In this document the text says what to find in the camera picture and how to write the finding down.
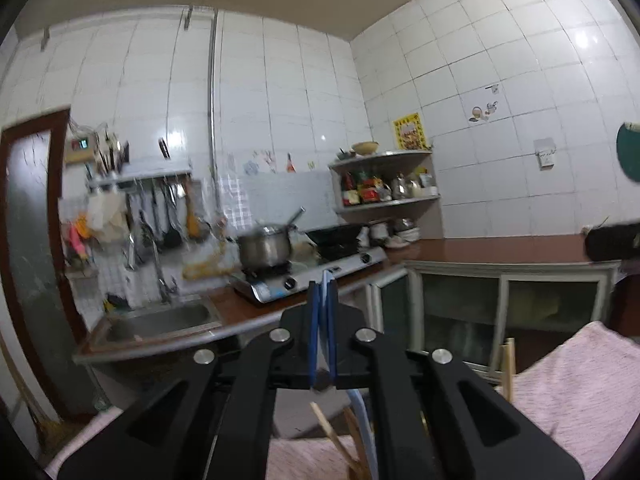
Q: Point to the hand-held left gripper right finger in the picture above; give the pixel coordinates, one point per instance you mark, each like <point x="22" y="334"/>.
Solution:
<point x="331" y="335"/>

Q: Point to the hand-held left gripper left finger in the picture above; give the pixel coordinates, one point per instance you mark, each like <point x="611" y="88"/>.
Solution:
<point x="314" y="335"/>

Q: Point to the wooden chopstick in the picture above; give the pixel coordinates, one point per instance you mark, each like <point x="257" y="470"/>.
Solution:
<point x="511" y="365"/>
<point x="356" y="440"/>
<point x="332" y="432"/>

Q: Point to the gas stove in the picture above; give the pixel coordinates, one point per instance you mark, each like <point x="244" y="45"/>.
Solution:
<point x="310" y="275"/>

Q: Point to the black wok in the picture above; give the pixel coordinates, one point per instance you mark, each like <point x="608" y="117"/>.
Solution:
<point x="335" y="237"/>

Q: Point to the steel pot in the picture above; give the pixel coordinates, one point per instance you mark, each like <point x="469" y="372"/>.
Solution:
<point x="262" y="250"/>

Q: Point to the stack of white dishes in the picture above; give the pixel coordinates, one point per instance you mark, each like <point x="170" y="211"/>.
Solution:
<point x="400" y="237"/>

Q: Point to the silver splash guard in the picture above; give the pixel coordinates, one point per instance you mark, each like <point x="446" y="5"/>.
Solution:
<point x="290" y="197"/>

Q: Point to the steel sink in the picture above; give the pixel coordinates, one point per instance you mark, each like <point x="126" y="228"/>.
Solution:
<point x="160" y="317"/>

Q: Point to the metal faucet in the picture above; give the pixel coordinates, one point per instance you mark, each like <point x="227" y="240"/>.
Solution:
<point x="162" y="275"/>

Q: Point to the orange hanging ladle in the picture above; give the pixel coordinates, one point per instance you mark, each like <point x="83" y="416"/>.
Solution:
<point x="195" y="220"/>

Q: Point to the brown countertop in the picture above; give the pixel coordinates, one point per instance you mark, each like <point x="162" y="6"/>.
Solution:
<point x="475" y="250"/>

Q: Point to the glass door base cabinets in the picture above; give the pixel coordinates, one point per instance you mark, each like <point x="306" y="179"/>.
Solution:
<point x="500" y="305"/>

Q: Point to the black hanging ladle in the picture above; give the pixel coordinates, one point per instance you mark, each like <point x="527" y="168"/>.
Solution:
<point x="172" y="232"/>

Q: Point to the tan bowl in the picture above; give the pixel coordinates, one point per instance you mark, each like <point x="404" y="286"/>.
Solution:
<point x="365" y="148"/>

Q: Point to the dark sponge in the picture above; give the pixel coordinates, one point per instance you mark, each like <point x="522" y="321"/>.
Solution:
<point x="116" y="302"/>

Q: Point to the white plastic bags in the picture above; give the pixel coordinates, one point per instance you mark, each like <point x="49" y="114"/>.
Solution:
<point x="107" y="215"/>

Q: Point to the floral tablecloth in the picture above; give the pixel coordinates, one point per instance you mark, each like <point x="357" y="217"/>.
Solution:
<point x="575" y="385"/>

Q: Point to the pink and orange items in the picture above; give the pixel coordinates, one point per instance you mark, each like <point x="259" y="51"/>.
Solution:
<point x="77" y="240"/>

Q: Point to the knives in rack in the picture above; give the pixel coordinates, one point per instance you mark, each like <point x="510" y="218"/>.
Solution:
<point x="110" y="152"/>

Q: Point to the wooden broom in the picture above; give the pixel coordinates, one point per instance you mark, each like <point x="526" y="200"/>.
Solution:
<point x="42" y="425"/>

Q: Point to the dark bag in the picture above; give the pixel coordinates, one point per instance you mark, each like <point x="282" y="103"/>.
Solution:
<point x="612" y="242"/>

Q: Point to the orange meter box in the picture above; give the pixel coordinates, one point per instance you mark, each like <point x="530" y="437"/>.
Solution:
<point x="80" y="147"/>

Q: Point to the brown frosted glass door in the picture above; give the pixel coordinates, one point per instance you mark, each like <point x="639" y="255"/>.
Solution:
<point x="30" y="220"/>

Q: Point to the green round fan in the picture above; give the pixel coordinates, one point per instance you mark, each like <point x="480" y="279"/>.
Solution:
<point x="630" y="152"/>

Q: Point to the corner wall shelf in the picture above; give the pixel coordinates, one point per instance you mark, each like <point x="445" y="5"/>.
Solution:
<point x="385" y="205"/>

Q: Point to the yellow wall poster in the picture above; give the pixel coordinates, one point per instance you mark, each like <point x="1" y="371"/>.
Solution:
<point x="411" y="131"/>

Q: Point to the metal wall shelf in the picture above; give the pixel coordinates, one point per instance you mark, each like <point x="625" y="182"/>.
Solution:
<point x="140" y="172"/>

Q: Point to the metal wall pipe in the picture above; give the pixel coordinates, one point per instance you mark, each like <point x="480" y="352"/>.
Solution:
<point x="213" y="110"/>

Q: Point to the tile wall sticker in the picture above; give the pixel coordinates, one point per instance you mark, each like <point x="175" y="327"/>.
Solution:
<point x="482" y="111"/>

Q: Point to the white wall socket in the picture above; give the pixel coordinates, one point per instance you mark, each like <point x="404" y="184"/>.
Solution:
<point x="545" y="155"/>

